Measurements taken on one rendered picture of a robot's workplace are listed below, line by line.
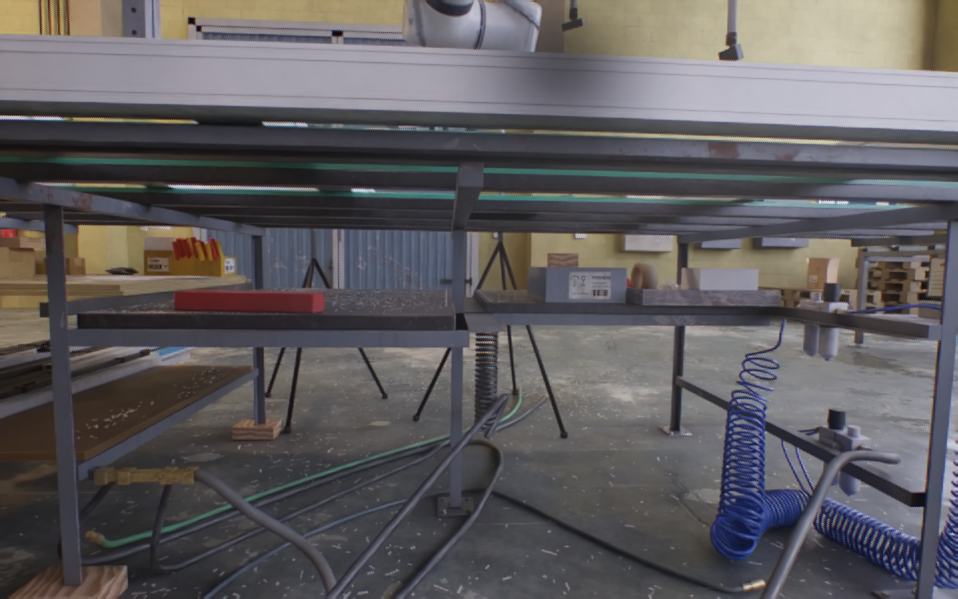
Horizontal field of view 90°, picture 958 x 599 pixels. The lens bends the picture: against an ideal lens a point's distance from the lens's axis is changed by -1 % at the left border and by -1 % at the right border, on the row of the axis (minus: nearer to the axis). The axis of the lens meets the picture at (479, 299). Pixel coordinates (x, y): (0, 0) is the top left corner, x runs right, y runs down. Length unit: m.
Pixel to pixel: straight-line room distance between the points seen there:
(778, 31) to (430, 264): 6.27
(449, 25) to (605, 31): 7.38
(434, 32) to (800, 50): 8.75
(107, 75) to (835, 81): 0.83
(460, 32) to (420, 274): 6.27
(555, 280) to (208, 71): 0.98
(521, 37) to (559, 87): 0.35
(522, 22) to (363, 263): 6.39
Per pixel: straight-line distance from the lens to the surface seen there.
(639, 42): 8.34
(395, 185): 0.87
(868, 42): 10.18
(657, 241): 7.60
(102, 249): 8.16
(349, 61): 0.62
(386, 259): 7.12
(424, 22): 0.89
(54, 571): 1.43
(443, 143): 0.62
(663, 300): 1.40
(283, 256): 7.45
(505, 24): 0.94
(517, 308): 1.34
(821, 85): 0.75
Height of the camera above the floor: 0.69
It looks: 4 degrees down
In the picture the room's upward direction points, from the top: 1 degrees clockwise
